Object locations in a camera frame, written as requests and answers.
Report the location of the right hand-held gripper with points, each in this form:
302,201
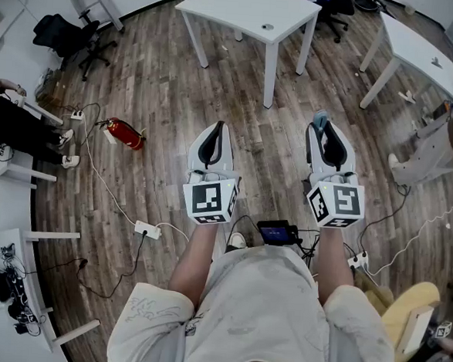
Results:
345,202

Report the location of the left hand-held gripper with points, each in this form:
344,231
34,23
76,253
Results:
205,202

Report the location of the person's left forearm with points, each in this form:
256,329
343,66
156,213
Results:
194,259

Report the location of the person's right forearm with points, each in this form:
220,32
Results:
335,261

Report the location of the red fire extinguisher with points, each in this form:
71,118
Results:
123,132

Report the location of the person's white shoe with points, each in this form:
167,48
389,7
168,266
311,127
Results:
238,240

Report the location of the black screen device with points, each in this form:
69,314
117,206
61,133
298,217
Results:
273,234

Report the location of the long white power strip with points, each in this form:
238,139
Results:
147,229

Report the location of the white plastic scrap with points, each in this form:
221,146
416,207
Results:
407,97

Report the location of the white power strip with plugs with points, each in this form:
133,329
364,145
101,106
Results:
358,259

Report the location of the small white power strip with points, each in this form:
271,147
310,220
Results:
77,115

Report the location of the grey round table grommet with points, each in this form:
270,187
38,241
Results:
267,26

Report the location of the white table with small scraps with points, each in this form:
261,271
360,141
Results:
417,46

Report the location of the white square table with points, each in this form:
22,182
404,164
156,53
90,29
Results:
246,7

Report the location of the black office chair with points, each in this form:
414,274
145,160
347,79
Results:
55,33
331,5

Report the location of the person's cream printed shirt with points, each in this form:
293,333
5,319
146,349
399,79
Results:
260,302

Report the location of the black round pan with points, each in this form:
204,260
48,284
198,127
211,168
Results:
366,2

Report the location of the yellow cushion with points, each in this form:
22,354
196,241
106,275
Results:
415,298

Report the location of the brown cardboard box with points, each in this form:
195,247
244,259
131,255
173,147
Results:
53,88

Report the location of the white wooden board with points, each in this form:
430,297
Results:
415,329

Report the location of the white side desk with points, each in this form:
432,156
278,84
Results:
14,173

